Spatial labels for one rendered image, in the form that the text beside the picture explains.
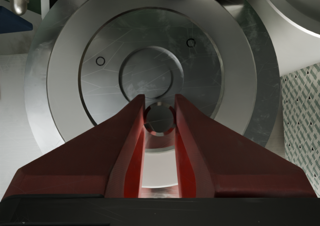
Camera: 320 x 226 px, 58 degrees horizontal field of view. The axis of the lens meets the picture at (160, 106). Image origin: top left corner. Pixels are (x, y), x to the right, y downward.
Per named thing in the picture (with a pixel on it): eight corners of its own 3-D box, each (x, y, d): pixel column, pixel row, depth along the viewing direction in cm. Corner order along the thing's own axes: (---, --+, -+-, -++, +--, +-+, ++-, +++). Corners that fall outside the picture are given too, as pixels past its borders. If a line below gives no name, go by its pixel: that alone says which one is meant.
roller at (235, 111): (246, -31, 16) (267, 179, 15) (192, 63, 42) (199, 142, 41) (39, -15, 16) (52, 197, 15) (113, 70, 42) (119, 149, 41)
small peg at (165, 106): (148, 141, 12) (138, 107, 12) (150, 136, 14) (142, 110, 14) (181, 130, 12) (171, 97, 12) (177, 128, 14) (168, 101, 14)
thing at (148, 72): (208, -8, 15) (239, 136, 14) (202, 7, 17) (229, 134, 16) (64, 21, 15) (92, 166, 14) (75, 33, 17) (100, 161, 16)
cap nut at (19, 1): (23, -16, 48) (25, 10, 48) (33, -7, 51) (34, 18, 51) (1, -15, 48) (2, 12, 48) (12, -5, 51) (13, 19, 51)
